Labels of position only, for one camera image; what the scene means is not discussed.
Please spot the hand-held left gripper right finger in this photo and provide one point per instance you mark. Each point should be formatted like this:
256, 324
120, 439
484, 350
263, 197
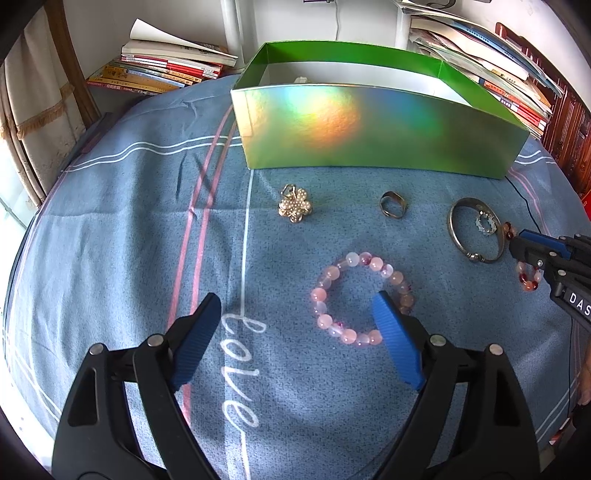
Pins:
397, 337

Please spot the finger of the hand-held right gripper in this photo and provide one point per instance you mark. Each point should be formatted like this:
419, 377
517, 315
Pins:
545, 240
531, 254

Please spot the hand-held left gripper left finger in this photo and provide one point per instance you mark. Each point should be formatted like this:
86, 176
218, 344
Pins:
196, 341

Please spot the shiny green cardboard box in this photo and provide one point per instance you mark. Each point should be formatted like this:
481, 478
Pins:
369, 129

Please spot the person's right forearm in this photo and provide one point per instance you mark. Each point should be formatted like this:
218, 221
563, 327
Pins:
585, 369

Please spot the silver bangle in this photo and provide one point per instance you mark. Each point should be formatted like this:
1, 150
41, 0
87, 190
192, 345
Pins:
474, 257

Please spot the carved red wooden bench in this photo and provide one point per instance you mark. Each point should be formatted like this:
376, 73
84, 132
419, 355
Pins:
572, 124

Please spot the blue striped bedsheet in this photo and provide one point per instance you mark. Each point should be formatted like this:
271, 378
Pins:
138, 230

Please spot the pearl flower brooch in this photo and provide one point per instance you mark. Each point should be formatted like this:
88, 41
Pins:
295, 205

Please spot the large stack of books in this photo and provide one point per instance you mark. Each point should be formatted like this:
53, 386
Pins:
508, 74

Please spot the small stack of books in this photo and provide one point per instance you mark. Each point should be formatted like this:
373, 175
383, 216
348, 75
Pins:
161, 69

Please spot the beige curtain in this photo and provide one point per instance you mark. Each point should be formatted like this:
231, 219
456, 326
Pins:
41, 92

